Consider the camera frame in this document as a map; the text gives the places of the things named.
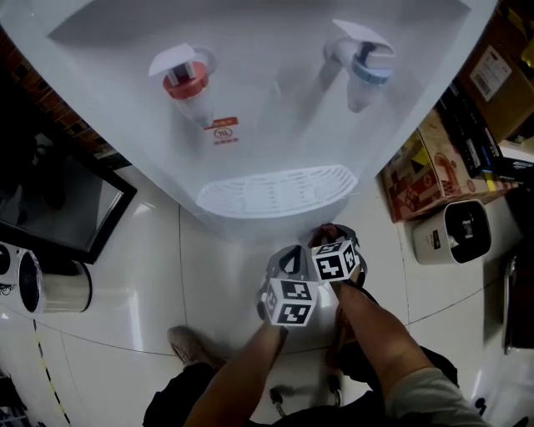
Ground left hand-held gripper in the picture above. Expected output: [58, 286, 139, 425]
[255, 244, 320, 328]

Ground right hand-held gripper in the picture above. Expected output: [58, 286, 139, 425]
[311, 224, 370, 289]

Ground brown cloth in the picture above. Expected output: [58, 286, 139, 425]
[307, 224, 341, 251]

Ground white water dispenser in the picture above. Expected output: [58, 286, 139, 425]
[0, 0, 500, 251]

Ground person's right forearm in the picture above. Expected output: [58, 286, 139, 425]
[333, 279, 431, 393]

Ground person's left forearm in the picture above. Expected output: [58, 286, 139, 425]
[183, 323, 289, 427]

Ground white square trash bin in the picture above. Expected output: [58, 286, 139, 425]
[411, 198, 492, 266]

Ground red printed cardboard box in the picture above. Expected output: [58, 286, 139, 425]
[379, 110, 521, 224]

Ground person's left shoe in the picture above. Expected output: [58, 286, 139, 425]
[166, 325, 229, 370]

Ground black rolling stool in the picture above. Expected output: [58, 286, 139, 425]
[269, 373, 345, 418]

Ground black box blue print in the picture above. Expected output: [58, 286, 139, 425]
[433, 81, 504, 180]

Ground person's black shorts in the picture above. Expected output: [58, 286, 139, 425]
[144, 345, 460, 427]

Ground black box white print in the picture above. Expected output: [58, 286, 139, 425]
[479, 156, 534, 184]

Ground person's grey shirt sleeve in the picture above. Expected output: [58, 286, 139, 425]
[383, 366, 493, 427]

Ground cardboard box white label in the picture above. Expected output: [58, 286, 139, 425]
[456, 8, 534, 143]

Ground steel trash can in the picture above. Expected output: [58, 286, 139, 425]
[18, 249, 93, 314]

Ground black framed glass door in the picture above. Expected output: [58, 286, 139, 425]
[0, 70, 139, 266]

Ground yellow black floor tape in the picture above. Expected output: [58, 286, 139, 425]
[33, 319, 72, 427]

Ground white round device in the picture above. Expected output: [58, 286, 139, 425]
[0, 244, 23, 279]

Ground black cable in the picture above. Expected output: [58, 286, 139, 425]
[354, 281, 380, 305]

